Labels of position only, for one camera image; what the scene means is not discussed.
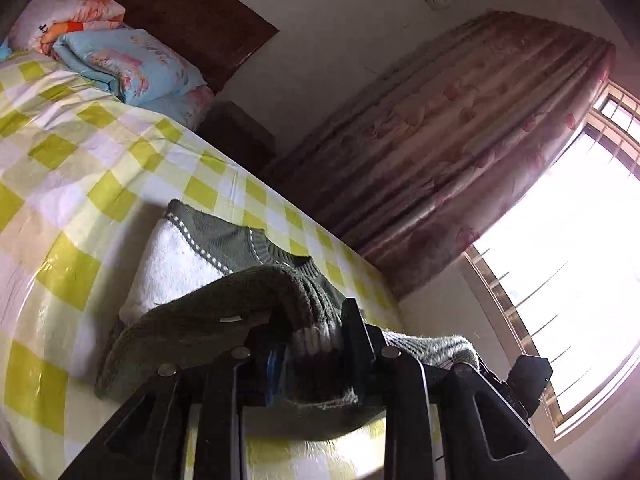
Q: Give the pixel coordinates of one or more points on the yellow checked tablecloth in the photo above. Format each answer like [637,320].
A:
[75,160]

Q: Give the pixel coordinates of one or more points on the green knitted sweater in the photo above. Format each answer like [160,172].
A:
[210,300]

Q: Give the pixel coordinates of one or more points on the pink floral curtain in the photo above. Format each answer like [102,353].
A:
[440,135]

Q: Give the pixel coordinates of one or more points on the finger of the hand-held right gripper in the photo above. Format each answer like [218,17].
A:
[532,380]

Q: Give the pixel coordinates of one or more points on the blue floral folded quilt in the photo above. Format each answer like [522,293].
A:
[130,65]

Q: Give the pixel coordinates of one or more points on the pink floral pillow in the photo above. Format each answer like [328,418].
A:
[65,10]

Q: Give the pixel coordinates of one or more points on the large wooden headboard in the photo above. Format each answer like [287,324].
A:
[200,20]

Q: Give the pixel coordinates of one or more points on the dark wooden nightstand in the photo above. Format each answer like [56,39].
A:
[240,135]

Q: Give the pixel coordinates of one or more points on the window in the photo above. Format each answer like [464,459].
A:
[575,260]

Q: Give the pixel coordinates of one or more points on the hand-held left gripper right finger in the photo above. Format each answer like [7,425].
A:
[352,330]

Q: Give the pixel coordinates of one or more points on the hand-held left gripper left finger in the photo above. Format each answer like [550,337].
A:
[274,372]

